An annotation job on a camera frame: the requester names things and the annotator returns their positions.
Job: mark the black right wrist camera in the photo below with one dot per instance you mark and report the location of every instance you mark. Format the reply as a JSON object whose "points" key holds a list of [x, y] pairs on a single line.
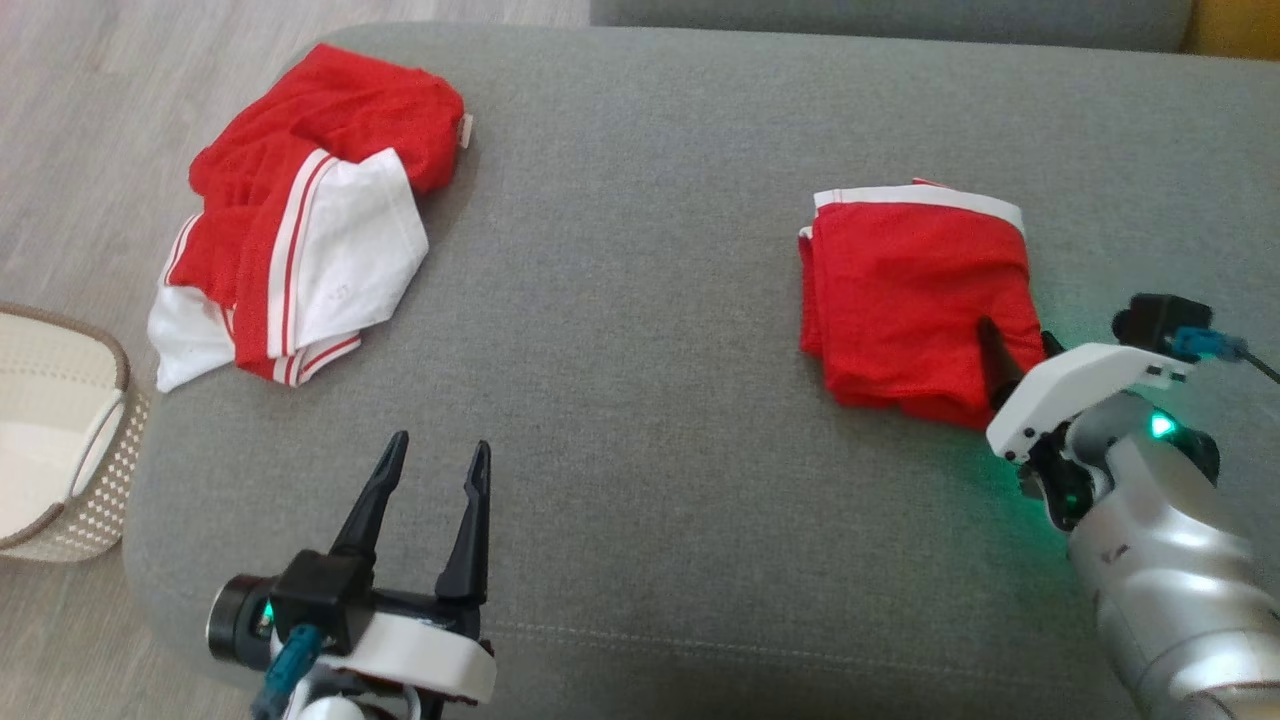
{"points": [[1150, 318]]}

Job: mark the grey fabric sofa seat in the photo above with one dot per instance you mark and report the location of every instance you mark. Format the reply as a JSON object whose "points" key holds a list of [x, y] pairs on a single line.
{"points": [[650, 400]]}

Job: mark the beige woven laundry basket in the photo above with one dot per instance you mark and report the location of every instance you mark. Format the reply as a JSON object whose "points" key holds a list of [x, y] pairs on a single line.
{"points": [[50, 400]]}

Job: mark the red shorts with white stripes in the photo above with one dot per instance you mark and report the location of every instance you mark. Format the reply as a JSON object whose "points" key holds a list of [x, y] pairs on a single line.
{"points": [[910, 300]]}

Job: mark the red shirt with white sleeves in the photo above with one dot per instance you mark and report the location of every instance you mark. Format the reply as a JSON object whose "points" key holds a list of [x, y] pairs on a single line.
{"points": [[330, 150]]}

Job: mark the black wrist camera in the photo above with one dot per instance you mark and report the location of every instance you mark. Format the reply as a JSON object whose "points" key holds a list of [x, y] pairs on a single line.
{"points": [[310, 600], [1150, 318]]}

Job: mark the grey sofa back cushion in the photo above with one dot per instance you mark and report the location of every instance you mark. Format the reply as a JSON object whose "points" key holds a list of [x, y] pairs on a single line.
{"points": [[900, 20]]}

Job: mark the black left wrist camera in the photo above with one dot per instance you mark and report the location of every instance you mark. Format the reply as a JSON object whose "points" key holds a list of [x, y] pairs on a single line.
{"points": [[310, 600]]}

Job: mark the yellow cushion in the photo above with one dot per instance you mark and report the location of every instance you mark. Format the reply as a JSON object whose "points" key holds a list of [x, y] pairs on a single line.
{"points": [[1235, 25]]}

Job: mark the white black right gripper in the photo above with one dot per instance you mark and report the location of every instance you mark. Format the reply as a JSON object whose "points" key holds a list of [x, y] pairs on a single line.
{"points": [[1075, 385]]}

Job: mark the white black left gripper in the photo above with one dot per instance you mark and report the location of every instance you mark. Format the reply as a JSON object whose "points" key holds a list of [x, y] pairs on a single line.
{"points": [[420, 650]]}

